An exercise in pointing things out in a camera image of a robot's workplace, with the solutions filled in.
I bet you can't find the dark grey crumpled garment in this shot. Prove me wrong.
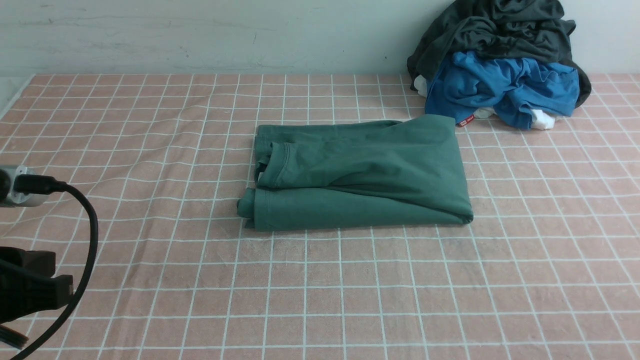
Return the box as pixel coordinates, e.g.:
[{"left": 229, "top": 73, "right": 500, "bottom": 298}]
[{"left": 406, "top": 0, "right": 592, "bottom": 107}]

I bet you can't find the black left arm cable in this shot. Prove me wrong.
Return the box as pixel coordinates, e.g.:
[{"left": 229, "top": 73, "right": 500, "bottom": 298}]
[{"left": 10, "top": 175, "right": 99, "bottom": 360}]

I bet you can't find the blue crumpled garment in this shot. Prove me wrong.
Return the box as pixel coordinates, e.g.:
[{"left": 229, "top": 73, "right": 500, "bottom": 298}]
[{"left": 425, "top": 51, "right": 580, "bottom": 130}]

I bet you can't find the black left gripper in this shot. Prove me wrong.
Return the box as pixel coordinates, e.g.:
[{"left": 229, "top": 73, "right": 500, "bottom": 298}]
[{"left": 0, "top": 246, "right": 74, "bottom": 350}]

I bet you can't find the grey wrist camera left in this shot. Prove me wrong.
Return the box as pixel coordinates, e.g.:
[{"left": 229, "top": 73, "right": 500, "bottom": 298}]
[{"left": 0, "top": 165, "right": 49, "bottom": 208}]

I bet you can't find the green long-sleeved shirt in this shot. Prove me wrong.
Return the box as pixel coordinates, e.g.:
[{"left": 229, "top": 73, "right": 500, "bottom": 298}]
[{"left": 237, "top": 114, "right": 474, "bottom": 232}]

